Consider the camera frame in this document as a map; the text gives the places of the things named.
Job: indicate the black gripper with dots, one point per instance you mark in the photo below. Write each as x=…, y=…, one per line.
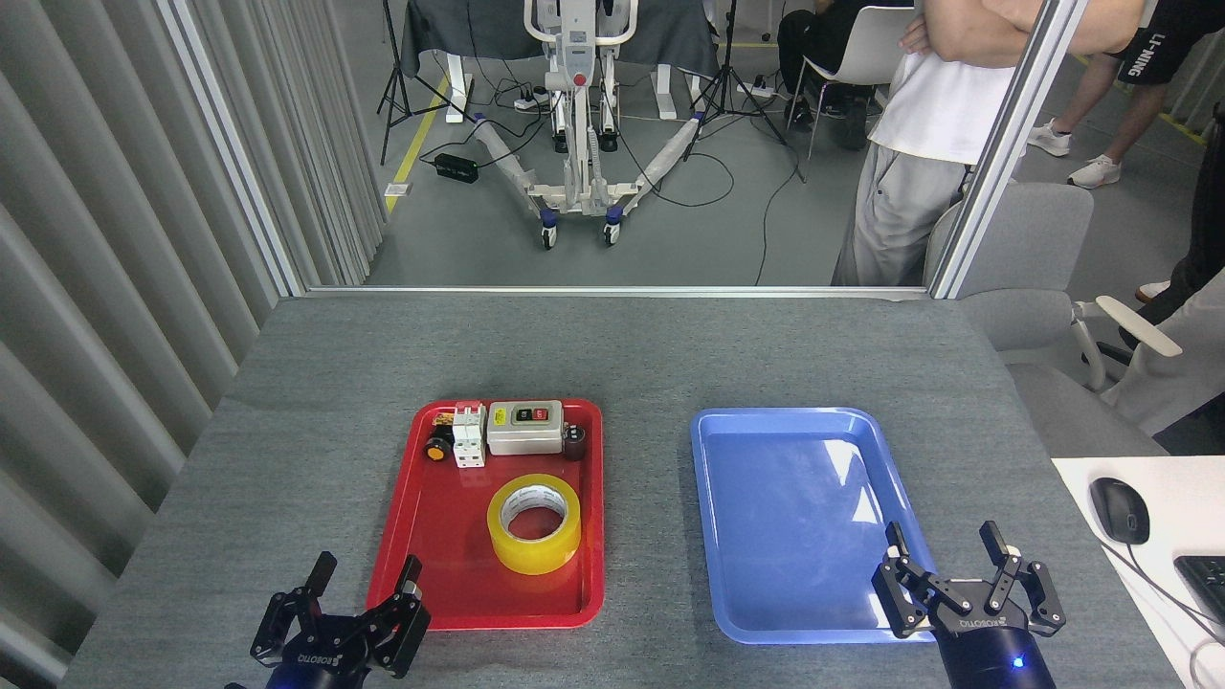
x=986, y=651
x=321, y=660

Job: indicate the yellow tape roll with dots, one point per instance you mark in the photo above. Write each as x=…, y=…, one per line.
x=512, y=557

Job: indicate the red plastic tray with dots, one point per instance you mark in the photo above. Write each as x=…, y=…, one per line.
x=450, y=536

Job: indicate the black computer mouse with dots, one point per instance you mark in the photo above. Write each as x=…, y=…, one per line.
x=1120, y=512

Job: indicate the blue plastic tray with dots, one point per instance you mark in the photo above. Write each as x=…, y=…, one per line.
x=794, y=517

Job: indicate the black yellow push button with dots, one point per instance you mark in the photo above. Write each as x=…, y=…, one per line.
x=437, y=450

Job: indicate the white circuit breaker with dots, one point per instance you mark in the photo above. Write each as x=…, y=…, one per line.
x=469, y=440

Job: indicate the white desk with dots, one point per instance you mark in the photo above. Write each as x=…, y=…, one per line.
x=1177, y=498

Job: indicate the black keyboard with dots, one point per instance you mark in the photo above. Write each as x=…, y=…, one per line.
x=1206, y=584

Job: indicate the black chair base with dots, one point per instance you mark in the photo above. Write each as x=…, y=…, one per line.
x=1110, y=354

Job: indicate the grey office chair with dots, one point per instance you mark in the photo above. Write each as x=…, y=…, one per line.
x=1038, y=239

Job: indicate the person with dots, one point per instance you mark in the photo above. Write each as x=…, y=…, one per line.
x=1211, y=191
x=813, y=38
x=1148, y=57
x=938, y=105

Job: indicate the black power adapter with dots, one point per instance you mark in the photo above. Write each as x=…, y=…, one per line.
x=456, y=168

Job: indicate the white plastic chair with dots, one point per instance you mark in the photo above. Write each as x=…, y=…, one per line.
x=861, y=48

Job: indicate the black tripod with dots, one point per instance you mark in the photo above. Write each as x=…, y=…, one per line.
x=730, y=48
x=389, y=57

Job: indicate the table with dark cloth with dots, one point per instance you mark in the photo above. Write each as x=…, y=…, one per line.
x=440, y=29

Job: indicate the white stand on wheels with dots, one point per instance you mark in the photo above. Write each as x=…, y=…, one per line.
x=577, y=57

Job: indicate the grey push button switch box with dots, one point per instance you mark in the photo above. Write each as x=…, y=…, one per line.
x=524, y=435

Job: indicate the dark round knob switch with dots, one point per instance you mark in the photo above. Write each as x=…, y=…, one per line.
x=574, y=442

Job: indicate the silver frame rail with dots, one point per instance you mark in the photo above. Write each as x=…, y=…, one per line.
x=612, y=290

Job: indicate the silver frame post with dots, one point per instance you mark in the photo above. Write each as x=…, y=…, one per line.
x=234, y=144
x=1005, y=153

